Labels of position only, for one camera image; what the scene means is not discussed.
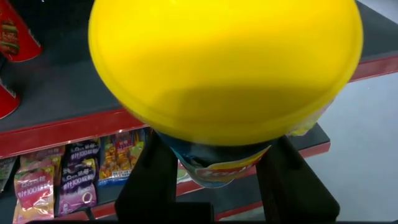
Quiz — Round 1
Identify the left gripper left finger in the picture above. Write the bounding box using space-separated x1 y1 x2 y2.
114 132 215 222

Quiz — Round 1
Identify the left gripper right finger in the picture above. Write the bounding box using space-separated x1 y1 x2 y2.
255 134 341 222

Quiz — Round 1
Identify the yellow-lidded snack can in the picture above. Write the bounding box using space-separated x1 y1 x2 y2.
88 0 364 189

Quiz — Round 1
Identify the black shop shelf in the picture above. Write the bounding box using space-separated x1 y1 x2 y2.
0 0 398 222

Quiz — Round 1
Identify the blue candy pack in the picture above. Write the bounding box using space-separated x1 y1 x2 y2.
96 128 150 187

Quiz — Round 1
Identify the purple candy pack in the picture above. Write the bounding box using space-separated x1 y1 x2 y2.
57 138 101 217

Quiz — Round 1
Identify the pink candy pack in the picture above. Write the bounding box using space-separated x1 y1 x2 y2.
12 146 65 224

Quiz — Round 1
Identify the dark candy pack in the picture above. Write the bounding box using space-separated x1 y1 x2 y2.
0 156 18 194

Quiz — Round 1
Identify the red snack can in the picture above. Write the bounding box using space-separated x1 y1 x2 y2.
0 0 44 63
0 81 22 120

